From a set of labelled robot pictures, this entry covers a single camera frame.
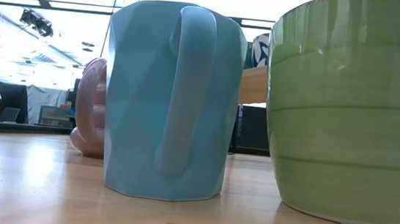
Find light blue faceted mug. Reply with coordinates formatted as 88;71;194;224
93;0;252;208

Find pink ribbed mug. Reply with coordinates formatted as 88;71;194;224
67;55;114;160

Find green glazed mug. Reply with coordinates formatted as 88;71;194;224
251;0;400;224

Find black cabinet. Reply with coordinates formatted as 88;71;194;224
229;103;275;157

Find blue white patterned mug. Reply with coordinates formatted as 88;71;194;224
250;31;272;70

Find grey storage shelf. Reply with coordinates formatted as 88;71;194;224
38;105;76;129

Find grey fabric cover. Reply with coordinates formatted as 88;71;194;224
23;83;78;130

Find black partition screen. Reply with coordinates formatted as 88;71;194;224
0;81;31;125

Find thin black hanging cable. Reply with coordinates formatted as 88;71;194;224
98;0;122;61

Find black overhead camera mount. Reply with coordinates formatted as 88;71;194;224
18;8;56;39

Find black metal table frame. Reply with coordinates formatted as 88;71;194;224
0;119;271;162

